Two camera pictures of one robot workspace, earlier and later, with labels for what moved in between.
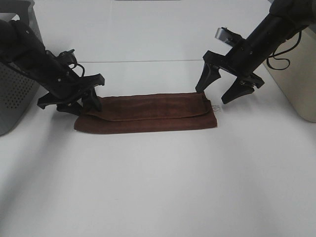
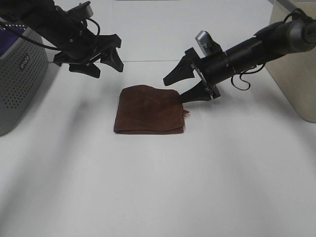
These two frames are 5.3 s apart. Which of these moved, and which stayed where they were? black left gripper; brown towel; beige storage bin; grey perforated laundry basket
Moved: black left gripper; brown towel
Stayed: grey perforated laundry basket; beige storage bin
